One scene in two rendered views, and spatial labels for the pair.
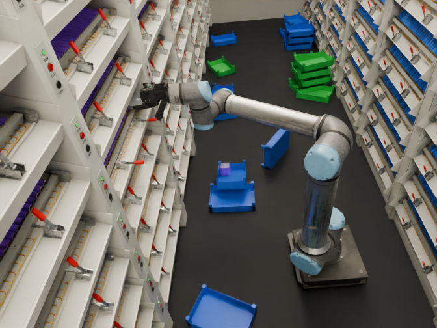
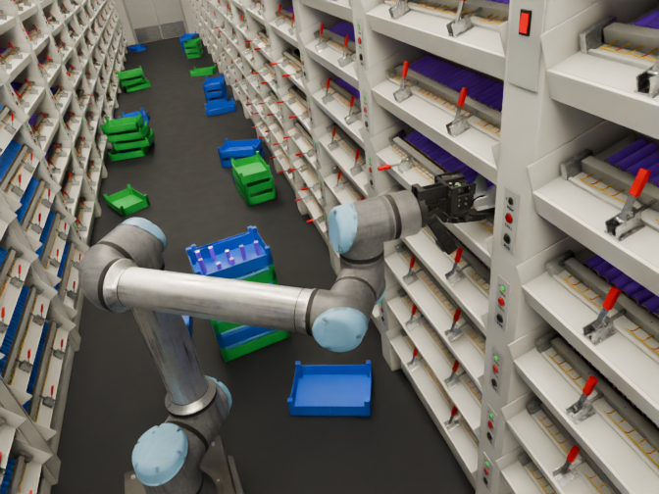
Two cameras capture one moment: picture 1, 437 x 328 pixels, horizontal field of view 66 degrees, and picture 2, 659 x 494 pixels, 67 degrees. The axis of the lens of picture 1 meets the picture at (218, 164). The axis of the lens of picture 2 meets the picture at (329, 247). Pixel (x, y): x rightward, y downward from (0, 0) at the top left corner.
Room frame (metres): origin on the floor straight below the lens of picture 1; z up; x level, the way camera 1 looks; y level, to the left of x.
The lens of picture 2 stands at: (2.01, -0.30, 1.53)
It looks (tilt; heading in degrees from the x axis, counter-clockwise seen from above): 33 degrees down; 160
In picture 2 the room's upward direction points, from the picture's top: 8 degrees counter-clockwise
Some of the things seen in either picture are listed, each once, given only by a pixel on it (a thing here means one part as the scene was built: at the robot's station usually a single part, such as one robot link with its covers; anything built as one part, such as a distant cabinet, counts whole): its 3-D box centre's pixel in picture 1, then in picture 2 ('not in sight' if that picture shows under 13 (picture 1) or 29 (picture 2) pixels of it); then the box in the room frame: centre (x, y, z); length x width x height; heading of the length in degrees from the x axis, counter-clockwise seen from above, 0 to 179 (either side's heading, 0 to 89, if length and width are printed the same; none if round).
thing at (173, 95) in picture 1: (175, 94); (403, 213); (1.27, 0.14, 1.02); 0.10 x 0.05 x 0.09; 173
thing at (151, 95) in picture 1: (156, 95); (441, 201); (1.28, 0.22, 1.03); 0.12 x 0.08 x 0.09; 83
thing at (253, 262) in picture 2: not in sight; (228, 256); (0.28, -0.09, 0.44); 0.30 x 0.20 x 0.08; 89
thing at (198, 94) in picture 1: (196, 93); (362, 224); (1.26, 0.05, 1.02); 0.12 x 0.09 x 0.10; 83
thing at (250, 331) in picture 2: not in sight; (246, 316); (0.28, -0.09, 0.12); 0.30 x 0.20 x 0.08; 89
